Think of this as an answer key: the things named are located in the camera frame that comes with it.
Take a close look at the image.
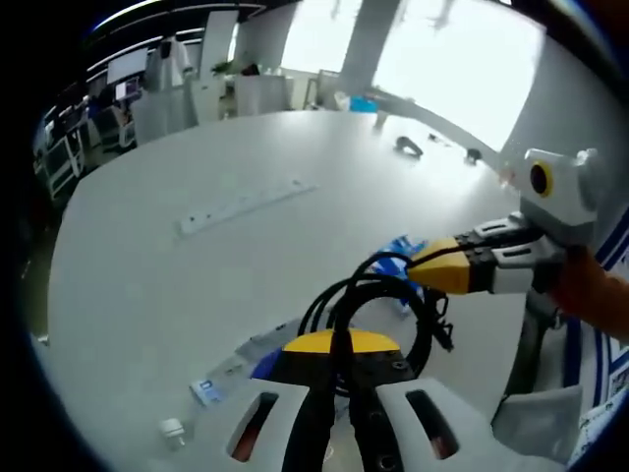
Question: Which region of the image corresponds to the hanging display screen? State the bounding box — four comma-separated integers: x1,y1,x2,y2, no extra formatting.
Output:
106,46,149,86

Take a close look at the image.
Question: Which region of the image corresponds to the black cable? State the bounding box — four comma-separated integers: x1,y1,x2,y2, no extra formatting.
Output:
298,252,456,400

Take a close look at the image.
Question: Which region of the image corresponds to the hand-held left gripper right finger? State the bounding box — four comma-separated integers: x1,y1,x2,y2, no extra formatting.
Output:
337,328,567,472

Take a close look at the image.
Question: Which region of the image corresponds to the grey partition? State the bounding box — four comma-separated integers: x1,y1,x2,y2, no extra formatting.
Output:
132,88,200,144

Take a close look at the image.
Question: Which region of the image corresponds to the blue box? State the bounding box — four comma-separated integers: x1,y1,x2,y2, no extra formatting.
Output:
347,95,380,115

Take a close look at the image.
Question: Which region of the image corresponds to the large window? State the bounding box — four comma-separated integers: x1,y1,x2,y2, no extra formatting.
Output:
371,0,549,153

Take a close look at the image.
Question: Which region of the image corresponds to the white office desk frame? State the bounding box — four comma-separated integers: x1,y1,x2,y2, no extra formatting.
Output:
43,137,85,198

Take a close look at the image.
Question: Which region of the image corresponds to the white pillar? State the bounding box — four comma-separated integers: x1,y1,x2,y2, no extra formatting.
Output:
200,9,242,119

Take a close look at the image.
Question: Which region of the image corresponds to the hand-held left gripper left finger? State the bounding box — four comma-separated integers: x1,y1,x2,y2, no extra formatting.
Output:
194,328,341,472

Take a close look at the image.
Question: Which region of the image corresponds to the small black device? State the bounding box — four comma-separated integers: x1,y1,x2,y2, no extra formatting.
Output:
394,135,425,160

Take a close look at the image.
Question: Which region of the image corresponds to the narrow window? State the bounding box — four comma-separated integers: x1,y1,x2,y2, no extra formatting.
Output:
279,0,363,75

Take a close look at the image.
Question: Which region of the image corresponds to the grey chair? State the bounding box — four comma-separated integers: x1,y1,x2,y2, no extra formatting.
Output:
490,288,587,466

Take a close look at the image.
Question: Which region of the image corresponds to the small blue tissue packet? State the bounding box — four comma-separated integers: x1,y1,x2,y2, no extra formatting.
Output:
369,234,429,319

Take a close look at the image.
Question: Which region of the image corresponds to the white cabinet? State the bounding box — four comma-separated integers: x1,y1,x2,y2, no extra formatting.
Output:
233,73,289,117

